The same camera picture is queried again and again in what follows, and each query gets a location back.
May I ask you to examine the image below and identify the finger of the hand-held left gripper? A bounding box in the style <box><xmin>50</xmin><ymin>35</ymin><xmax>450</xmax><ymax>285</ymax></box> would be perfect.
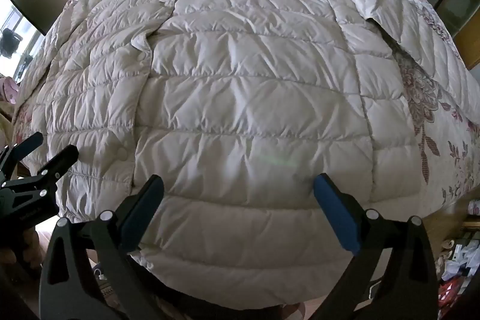
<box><xmin>0</xmin><ymin>133</ymin><xmax>44</xmax><ymax>174</ymax></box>
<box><xmin>7</xmin><ymin>145</ymin><xmax>80</xmax><ymax>198</ymax></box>

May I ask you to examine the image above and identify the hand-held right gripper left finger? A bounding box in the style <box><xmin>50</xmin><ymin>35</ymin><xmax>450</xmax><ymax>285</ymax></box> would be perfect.
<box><xmin>38</xmin><ymin>174</ymin><xmax>177</xmax><ymax>320</ymax></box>

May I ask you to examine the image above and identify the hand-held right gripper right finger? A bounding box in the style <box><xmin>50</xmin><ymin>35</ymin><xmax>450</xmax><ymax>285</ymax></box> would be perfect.
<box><xmin>311</xmin><ymin>173</ymin><xmax>439</xmax><ymax>320</ymax></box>

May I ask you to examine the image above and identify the white quilted down jacket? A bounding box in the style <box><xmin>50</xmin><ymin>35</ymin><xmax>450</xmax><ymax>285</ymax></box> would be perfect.
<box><xmin>22</xmin><ymin>0</ymin><xmax>424</xmax><ymax>309</ymax></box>

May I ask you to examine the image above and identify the pink cloth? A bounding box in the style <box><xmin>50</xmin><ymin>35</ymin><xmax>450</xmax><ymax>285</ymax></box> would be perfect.
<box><xmin>0</xmin><ymin>76</ymin><xmax>20</xmax><ymax>104</ymax></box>

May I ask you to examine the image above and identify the window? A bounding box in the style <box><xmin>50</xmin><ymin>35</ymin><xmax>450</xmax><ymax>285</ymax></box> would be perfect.
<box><xmin>0</xmin><ymin>0</ymin><xmax>46</xmax><ymax>81</ymax></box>

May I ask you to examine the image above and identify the pile of assorted clutter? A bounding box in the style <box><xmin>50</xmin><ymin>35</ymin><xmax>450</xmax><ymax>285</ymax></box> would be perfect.
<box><xmin>437</xmin><ymin>193</ymin><xmax>480</xmax><ymax>320</ymax></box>

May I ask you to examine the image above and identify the floral quilted bedspread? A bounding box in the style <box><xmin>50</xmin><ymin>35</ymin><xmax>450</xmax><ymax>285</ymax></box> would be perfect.
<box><xmin>11</xmin><ymin>0</ymin><xmax>480</xmax><ymax>219</ymax></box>

